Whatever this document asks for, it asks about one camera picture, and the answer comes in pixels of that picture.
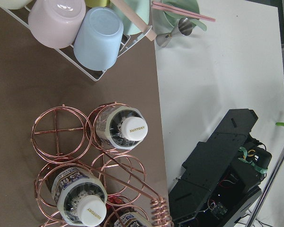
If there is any tea bottle white cap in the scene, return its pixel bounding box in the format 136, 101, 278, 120
95, 105, 148, 150

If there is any copper wire bottle basket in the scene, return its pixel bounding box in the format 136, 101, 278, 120
32, 102, 174, 227

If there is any blue cup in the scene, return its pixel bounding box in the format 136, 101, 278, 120
73, 7, 124, 71

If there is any steel jigger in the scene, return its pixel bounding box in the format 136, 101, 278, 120
155, 17, 193, 48

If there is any green cup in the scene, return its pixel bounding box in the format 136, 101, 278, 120
109, 0, 150, 35

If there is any yellow cup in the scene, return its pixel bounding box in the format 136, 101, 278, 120
85, 0, 110, 8

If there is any pink cup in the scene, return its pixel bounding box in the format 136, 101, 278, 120
28, 0, 86, 49

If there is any white cup rack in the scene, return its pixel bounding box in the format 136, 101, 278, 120
0, 0, 156, 81

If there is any white cup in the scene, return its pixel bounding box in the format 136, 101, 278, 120
0, 0, 32, 9

